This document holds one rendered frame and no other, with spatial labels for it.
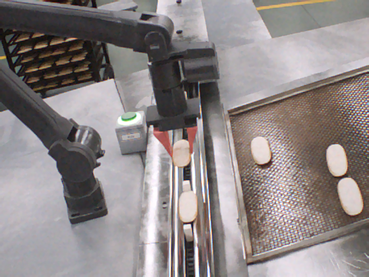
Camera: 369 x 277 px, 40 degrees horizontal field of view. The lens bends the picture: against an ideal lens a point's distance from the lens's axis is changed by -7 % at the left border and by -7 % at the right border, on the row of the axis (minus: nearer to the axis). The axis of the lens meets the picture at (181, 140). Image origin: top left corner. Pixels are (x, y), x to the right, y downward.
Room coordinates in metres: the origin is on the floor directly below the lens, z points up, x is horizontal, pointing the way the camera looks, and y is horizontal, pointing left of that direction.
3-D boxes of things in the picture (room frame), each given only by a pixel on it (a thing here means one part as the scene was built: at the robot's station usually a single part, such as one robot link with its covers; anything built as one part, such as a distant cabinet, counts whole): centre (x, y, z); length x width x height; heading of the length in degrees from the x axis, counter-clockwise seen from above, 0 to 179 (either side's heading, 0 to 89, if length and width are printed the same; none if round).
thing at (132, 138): (1.16, 0.11, 0.84); 0.08 x 0.08 x 0.11; 85
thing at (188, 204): (0.83, 0.01, 0.86); 0.10 x 0.04 x 0.01; 175
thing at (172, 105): (0.91, 0.00, 1.04); 0.10 x 0.07 x 0.07; 85
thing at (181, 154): (0.91, 0.00, 0.93); 0.10 x 0.04 x 0.01; 175
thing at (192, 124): (0.91, 0.00, 0.97); 0.07 x 0.07 x 0.09; 85
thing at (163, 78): (0.91, 0.00, 1.10); 0.07 x 0.06 x 0.07; 80
